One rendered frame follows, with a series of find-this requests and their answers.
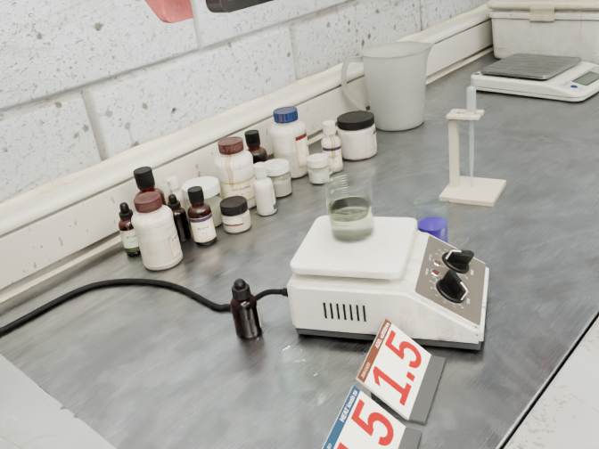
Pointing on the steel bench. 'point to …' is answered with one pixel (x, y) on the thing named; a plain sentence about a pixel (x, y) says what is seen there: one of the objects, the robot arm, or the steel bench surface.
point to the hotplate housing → (380, 306)
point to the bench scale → (539, 77)
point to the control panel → (472, 307)
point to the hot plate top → (381, 266)
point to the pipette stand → (466, 194)
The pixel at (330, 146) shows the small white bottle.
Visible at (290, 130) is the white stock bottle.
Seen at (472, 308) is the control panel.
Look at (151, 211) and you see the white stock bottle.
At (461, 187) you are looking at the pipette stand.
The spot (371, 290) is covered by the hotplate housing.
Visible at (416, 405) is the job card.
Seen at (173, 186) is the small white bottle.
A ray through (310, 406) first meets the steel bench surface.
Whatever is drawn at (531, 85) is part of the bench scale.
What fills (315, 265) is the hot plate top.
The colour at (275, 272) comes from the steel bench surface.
